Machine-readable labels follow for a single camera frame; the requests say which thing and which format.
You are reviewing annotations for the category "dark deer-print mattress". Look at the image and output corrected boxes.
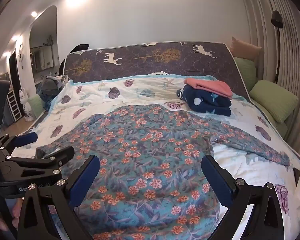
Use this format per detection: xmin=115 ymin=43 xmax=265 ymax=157
xmin=27 ymin=42 xmax=300 ymax=170

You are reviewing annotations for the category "green bench cushion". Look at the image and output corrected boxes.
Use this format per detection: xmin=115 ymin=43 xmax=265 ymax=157
xmin=250 ymin=97 xmax=292 ymax=140

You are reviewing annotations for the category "green pillow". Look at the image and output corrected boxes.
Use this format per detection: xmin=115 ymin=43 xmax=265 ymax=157
xmin=234 ymin=57 xmax=257 ymax=93
xmin=249 ymin=80 xmax=300 ymax=124

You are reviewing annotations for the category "teal floral shirt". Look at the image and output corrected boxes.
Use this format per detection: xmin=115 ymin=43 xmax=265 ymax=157
xmin=36 ymin=104 xmax=290 ymax=240

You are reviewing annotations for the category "black floor lamp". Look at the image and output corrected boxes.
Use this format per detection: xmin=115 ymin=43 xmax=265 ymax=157
xmin=270 ymin=10 xmax=284 ymax=84

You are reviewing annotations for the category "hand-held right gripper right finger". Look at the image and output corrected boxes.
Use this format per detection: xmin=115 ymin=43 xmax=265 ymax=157
xmin=201 ymin=154 xmax=285 ymax=240

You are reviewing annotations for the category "small green cushion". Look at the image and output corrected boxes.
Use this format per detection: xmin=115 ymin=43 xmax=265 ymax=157
xmin=27 ymin=94 xmax=44 ymax=119

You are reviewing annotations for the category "white leaf-print blanket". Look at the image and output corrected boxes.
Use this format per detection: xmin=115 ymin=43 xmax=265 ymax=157
xmin=11 ymin=71 xmax=300 ymax=240

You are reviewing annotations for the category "white ladder shelf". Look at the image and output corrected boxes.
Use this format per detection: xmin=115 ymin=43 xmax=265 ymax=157
xmin=6 ymin=90 xmax=22 ymax=122

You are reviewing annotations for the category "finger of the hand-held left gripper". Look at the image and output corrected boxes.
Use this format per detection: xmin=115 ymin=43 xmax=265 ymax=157
xmin=0 ymin=132 xmax=38 ymax=155
xmin=1 ymin=146 xmax=75 ymax=192

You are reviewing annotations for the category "pile of grey blue clothes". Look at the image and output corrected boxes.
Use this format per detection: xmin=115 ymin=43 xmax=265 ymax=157
xmin=35 ymin=75 xmax=70 ymax=110

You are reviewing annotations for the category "white cat figurine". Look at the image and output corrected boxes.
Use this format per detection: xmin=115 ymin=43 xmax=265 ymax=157
xmin=19 ymin=88 xmax=32 ymax=120

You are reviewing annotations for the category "black chair backrest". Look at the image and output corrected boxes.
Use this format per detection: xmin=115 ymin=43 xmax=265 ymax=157
xmin=59 ymin=44 xmax=90 ymax=74

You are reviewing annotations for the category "navy star-print garment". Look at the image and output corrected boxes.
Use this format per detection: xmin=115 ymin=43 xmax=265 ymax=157
xmin=176 ymin=84 xmax=232 ymax=117

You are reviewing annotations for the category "peach pillow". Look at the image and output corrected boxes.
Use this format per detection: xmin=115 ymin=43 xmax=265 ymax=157
xmin=229 ymin=36 xmax=262 ymax=61

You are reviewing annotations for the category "black flat screen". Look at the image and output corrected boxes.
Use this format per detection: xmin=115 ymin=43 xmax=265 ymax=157
xmin=9 ymin=50 xmax=22 ymax=95

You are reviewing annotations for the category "pink folded garment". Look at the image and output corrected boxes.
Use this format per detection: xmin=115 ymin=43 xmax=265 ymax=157
xmin=184 ymin=77 xmax=233 ymax=100

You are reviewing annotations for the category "person's left hand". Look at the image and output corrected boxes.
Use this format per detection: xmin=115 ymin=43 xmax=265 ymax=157
xmin=0 ymin=201 xmax=22 ymax=233

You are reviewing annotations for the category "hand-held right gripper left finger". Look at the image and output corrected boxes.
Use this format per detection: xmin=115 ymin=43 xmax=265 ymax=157
xmin=17 ymin=155 xmax=100 ymax=240

